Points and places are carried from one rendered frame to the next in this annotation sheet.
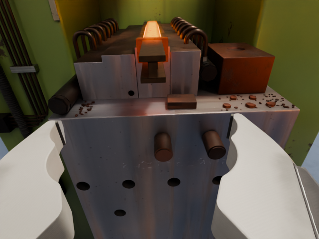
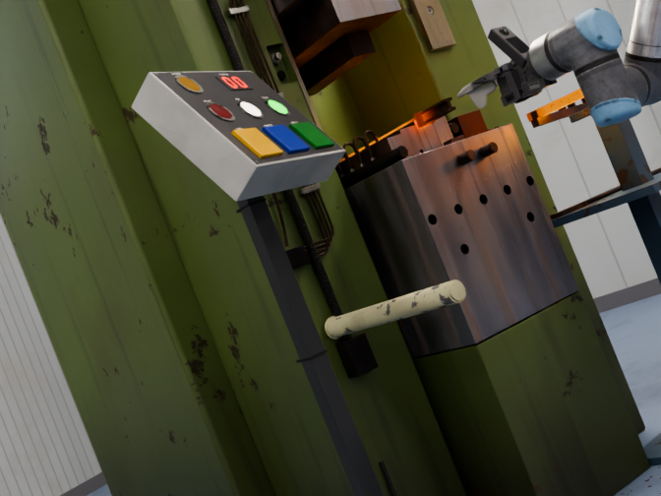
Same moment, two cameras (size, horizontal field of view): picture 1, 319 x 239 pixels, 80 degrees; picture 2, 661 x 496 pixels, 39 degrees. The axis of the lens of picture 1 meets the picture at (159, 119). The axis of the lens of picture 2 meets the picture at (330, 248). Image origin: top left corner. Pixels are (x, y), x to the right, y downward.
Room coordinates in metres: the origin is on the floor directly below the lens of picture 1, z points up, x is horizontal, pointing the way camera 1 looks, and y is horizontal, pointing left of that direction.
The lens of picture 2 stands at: (-1.37, 1.52, 0.75)
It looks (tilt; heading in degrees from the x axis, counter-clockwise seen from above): 1 degrees up; 326
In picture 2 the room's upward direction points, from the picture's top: 22 degrees counter-clockwise
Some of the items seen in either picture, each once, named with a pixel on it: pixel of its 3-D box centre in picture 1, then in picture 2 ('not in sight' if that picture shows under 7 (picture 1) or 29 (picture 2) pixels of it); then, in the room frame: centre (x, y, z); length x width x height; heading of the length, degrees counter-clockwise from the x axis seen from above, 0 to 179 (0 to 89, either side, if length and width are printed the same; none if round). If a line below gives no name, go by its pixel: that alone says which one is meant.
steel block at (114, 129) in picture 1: (165, 129); (422, 254); (0.53, -0.02, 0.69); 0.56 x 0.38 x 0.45; 1
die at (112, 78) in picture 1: (143, 47); (371, 163); (0.52, 0.04, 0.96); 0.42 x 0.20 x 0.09; 1
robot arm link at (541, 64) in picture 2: not in sight; (552, 56); (-0.12, 0.00, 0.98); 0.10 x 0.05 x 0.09; 91
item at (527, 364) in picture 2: not in sight; (489, 418); (0.53, -0.02, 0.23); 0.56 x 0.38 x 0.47; 1
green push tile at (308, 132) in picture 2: not in sight; (310, 137); (0.14, 0.45, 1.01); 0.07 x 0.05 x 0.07; 116
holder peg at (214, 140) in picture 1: (213, 144); (488, 150); (0.23, -0.08, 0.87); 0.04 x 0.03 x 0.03; 1
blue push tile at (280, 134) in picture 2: not in sight; (284, 140); (0.10, 0.54, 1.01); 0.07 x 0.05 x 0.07; 116
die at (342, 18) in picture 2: not in sight; (319, 33); (0.52, 0.04, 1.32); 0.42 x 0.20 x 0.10; 1
